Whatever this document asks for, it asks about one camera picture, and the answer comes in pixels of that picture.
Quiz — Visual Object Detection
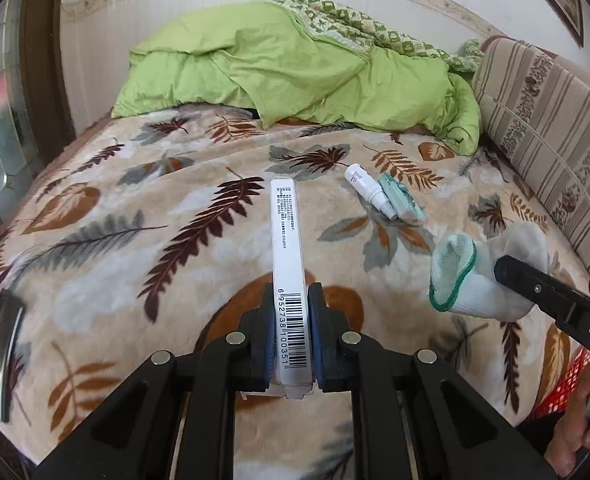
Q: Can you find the white sock with green trim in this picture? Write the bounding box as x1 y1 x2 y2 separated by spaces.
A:
428 222 552 321

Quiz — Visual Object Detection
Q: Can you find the long white barcode box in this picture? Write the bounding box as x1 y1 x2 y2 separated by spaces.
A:
269 176 310 400

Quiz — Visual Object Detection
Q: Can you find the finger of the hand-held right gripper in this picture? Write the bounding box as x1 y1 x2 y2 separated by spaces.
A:
494 255 583 332

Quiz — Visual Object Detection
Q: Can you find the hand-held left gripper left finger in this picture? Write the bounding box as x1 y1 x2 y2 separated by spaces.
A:
32 282 274 480

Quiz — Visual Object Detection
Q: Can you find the white tube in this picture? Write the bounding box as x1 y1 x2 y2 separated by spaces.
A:
344 163 400 220

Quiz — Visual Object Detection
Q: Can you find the teal packet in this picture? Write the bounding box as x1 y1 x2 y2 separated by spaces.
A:
377 171 426 226

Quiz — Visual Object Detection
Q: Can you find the black smartphone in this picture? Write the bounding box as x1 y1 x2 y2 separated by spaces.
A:
0 289 26 423

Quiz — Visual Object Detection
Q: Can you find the glass panel door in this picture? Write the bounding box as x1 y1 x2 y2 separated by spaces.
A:
0 0 78 241

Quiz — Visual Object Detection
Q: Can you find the green patterned quilt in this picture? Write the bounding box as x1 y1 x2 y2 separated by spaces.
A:
274 0 486 73

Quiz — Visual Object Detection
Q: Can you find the striped floral sofa back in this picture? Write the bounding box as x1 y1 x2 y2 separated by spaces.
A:
471 36 590 293

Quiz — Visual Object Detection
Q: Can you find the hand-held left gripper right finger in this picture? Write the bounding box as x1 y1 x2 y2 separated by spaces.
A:
307 282 560 480

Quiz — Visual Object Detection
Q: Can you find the red patterned clothing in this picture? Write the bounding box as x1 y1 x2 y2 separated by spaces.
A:
530 347 590 421

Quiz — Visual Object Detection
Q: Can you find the person's right hand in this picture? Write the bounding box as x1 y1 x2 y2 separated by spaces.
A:
549 374 590 478

